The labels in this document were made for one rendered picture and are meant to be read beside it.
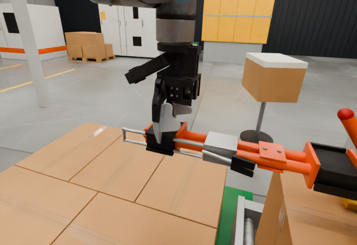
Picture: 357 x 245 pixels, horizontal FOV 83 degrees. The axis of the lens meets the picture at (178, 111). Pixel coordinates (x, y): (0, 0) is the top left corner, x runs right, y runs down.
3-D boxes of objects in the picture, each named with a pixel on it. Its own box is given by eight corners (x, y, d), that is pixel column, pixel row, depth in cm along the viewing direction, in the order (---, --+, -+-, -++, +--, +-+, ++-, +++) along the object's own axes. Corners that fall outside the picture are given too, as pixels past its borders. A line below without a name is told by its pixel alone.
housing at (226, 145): (236, 151, 49) (238, 135, 47) (233, 169, 43) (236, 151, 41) (207, 145, 51) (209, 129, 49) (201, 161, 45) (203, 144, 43)
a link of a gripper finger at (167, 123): (175, 150, 41) (181, 105, 40) (148, 144, 42) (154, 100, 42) (179, 147, 44) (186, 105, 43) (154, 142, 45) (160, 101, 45)
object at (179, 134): (186, 138, 53) (187, 121, 51) (177, 153, 47) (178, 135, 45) (158, 132, 56) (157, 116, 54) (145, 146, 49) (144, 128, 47)
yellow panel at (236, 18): (258, 60, 789) (272, -13, 688) (262, 65, 708) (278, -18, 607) (202, 57, 832) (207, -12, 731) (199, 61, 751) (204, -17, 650)
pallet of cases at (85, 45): (115, 58, 763) (112, 32, 726) (100, 62, 672) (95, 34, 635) (86, 56, 786) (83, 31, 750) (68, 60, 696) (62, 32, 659)
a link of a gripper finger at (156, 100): (155, 123, 40) (162, 79, 40) (149, 121, 41) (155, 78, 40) (164, 121, 45) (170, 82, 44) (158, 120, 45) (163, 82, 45)
